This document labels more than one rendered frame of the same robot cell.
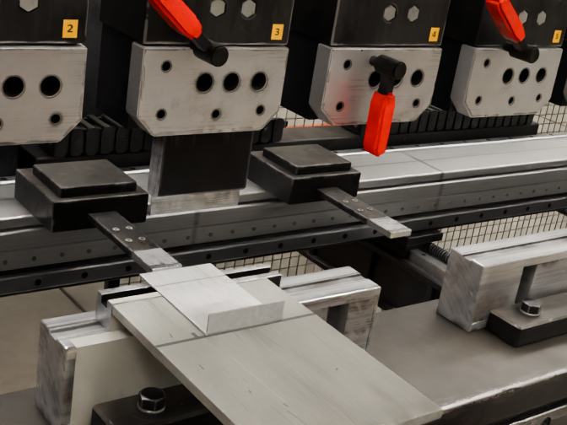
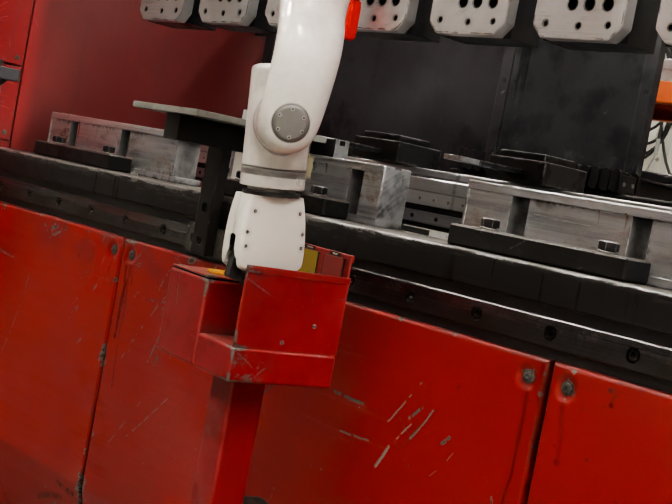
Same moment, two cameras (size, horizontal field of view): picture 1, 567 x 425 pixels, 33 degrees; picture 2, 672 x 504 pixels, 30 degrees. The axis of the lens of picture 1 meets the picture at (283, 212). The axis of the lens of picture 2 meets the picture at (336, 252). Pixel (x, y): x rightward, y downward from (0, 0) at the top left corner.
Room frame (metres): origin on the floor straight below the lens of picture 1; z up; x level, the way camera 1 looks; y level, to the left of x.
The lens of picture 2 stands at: (0.87, -2.05, 0.93)
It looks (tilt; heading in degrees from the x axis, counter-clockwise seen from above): 3 degrees down; 87
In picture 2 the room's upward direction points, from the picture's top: 11 degrees clockwise
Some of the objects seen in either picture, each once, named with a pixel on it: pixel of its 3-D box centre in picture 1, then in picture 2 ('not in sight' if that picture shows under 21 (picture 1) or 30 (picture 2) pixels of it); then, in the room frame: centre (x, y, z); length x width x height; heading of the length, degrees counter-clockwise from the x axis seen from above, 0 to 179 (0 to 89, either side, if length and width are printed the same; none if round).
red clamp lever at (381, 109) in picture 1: (378, 104); (355, 9); (0.92, -0.07, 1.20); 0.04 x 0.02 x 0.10; 40
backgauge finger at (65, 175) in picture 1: (110, 214); (367, 143); (0.99, 0.19, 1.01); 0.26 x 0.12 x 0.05; 40
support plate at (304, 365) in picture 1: (269, 358); (230, 122); (0.76, -0.01, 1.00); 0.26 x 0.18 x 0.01; 40
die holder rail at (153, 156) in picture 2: not in sight; (121, 146); (0.52, 0.51, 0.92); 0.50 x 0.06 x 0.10; 130
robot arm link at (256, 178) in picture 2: not in sight; (274, 179); (0.85, -0.43, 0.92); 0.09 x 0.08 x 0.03; 32
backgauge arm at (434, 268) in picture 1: (357, 238); not in sight; (1.55, -0.13, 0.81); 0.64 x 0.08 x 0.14; 40
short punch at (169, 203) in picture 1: (200, 164); not in sight; (0.87, 0.09, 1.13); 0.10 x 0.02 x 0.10; 130
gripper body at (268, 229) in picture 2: not in sight; (267, 227); (0.85, -0.43, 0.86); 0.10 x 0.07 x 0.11; 32
